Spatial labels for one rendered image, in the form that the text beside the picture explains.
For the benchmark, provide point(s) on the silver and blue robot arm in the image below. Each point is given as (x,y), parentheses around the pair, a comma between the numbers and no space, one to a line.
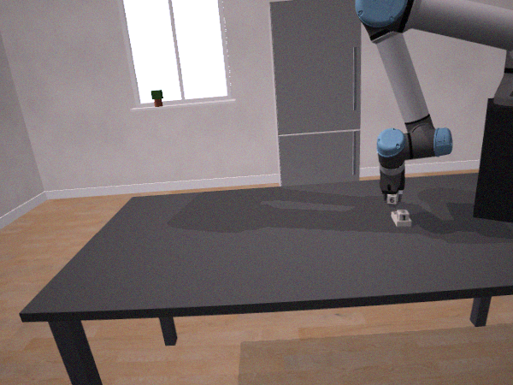
(460,19)

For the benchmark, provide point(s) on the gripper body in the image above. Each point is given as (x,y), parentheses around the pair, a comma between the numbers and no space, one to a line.
(394,177)

